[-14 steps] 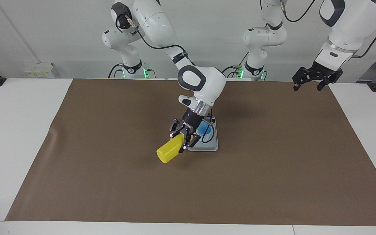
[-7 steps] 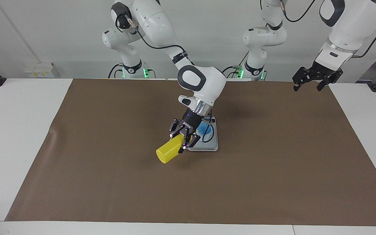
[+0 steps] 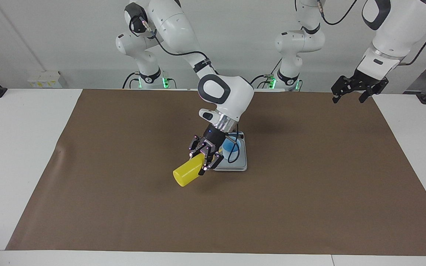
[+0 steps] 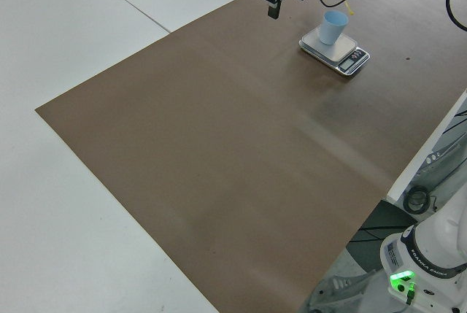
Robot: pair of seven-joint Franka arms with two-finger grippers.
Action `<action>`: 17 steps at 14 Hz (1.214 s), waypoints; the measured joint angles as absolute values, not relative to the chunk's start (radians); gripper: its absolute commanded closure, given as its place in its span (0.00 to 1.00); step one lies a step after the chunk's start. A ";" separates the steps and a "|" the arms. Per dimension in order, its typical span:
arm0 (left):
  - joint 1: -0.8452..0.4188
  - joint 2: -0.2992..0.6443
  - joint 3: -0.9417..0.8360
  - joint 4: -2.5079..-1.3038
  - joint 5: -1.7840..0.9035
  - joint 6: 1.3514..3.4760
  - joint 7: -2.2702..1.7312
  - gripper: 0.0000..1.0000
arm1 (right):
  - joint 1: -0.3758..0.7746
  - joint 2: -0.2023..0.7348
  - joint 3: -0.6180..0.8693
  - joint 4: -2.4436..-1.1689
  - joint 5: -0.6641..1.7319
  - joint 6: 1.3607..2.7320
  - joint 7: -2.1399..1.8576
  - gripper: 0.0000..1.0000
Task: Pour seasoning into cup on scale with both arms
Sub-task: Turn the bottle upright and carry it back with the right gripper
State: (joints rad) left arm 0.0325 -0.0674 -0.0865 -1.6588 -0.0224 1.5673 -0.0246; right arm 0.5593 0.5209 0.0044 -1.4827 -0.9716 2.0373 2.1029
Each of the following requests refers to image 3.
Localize light blue plastic cup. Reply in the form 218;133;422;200
222;137;241;154

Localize white wall socket box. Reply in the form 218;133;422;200
27;71;62;88

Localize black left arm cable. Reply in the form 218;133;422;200
315;0;426;66

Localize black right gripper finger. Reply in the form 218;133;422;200
188;135;208;159
198;148;224;175

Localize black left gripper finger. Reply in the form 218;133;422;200
359;81;389;104
331;76;358;104

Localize yellow squeeze bottle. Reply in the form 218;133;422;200
172;152;213;187

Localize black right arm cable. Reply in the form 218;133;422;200
129;15;240;164

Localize silver digital kitchen scale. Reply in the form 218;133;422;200
212;131;248;172

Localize brown paper table mat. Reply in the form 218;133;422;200
5;89;426;256

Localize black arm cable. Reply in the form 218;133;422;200
315;0;426;66
129;15;240;164

